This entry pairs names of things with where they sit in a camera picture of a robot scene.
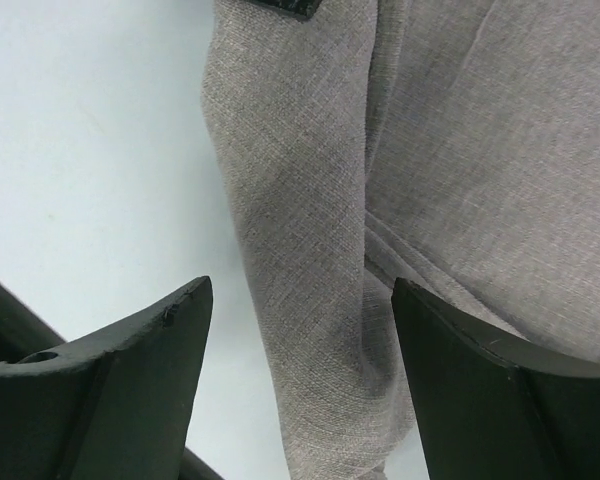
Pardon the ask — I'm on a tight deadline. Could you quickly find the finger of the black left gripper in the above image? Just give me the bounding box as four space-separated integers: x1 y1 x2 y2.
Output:
257 0 322 19

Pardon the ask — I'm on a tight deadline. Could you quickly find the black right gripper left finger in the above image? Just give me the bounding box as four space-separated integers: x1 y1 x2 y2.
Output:
0 275 213 480

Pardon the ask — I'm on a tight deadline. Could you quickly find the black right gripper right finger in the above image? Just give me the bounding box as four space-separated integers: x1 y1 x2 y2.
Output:
391 279 600 480

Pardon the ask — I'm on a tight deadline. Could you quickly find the grey cloth napkin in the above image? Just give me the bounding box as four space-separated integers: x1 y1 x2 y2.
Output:
202 1 600 479

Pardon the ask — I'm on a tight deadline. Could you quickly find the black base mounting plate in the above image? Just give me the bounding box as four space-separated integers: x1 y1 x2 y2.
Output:
0 267 221 480

